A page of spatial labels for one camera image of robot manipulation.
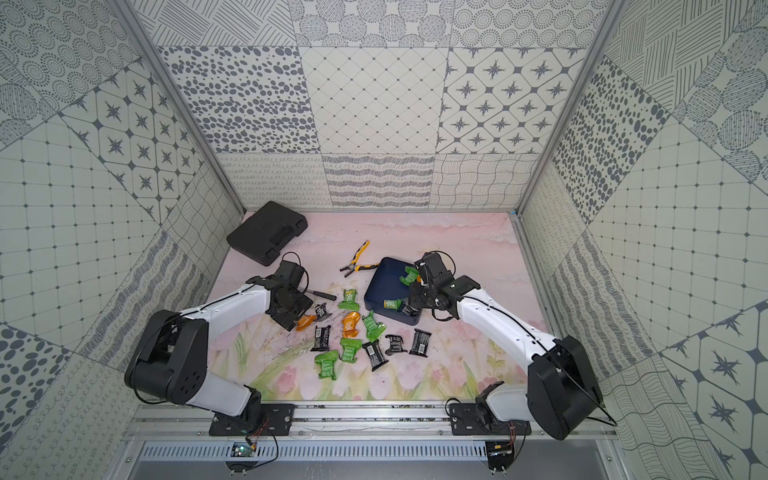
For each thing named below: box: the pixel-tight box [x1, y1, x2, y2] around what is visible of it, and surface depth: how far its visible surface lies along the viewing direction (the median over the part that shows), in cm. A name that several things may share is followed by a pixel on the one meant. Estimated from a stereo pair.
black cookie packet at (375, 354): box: [362, 339, 389, 372], surface depth 85 cm
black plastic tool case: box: [226, 200, 308, 266], surface depth 110 cm
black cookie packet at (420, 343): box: [409, 328, 432, 358], surface depth 88 cm
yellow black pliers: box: [339, 240, 380, 278], surface depth 106 cm
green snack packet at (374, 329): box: [362, 310, 387, 342], surface depth 92 cm
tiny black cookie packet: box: [314, 302, 333, 320], surface depth 94 cm
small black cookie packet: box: [385, 334, 408, 356], surface depth 87 cm
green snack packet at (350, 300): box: [338, 289, 361, 311], surface depth 97 cm
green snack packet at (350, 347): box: [338, 338, 363, 364], surface depth 86 cm
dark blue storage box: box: [364, 257, 421, 326], surface depth 98 cm
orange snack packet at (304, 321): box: [296, 314, 317, 332], surface depth 92 cm
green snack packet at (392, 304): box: [383, 299, 403, 310], surface depth 95 cm
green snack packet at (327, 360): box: [314, 350, 339, 381], surface depth 84 cm
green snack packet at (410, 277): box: [400, 266, 419, 287], surface depth 101 cm
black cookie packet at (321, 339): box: [310, 325, 331, 351], surface depth 88 cm
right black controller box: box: [485, 439, 514, 471], surface depth 73 cm
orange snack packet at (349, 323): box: [342, 311, 361, 338], surface depth 91 cm
